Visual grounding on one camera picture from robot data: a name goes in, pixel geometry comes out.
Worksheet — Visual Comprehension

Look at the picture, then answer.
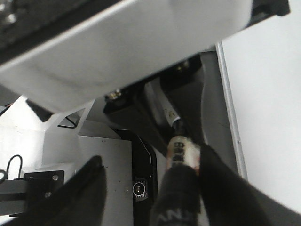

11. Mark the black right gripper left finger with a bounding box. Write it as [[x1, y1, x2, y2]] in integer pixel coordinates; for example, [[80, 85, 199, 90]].
[[7, 155, 107, 226]]

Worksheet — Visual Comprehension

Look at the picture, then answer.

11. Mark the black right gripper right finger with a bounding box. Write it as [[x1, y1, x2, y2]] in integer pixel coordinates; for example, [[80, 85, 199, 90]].
[[199, 145, 301, 226]]

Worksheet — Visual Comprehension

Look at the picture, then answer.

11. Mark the black whiteboard marker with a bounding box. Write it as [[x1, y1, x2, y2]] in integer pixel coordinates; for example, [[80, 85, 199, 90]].
[[143, 82, 204, 226]]

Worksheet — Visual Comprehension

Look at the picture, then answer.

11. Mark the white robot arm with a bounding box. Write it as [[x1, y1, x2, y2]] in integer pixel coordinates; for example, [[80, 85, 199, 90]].
[[0, 0, 301, 226]]

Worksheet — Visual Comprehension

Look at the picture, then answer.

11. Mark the white whiteboard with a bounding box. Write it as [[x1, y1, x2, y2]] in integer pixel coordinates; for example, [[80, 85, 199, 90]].
[[216, 0, 301, 212]]

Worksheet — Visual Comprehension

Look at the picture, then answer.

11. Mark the black camera bracket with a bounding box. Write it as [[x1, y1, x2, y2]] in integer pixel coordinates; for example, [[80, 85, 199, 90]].
[[0, 170, 64, 216]]

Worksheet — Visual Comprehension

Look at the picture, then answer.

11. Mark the black cable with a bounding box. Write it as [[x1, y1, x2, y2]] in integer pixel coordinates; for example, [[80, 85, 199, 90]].
[[0, 154, 23, 184]]

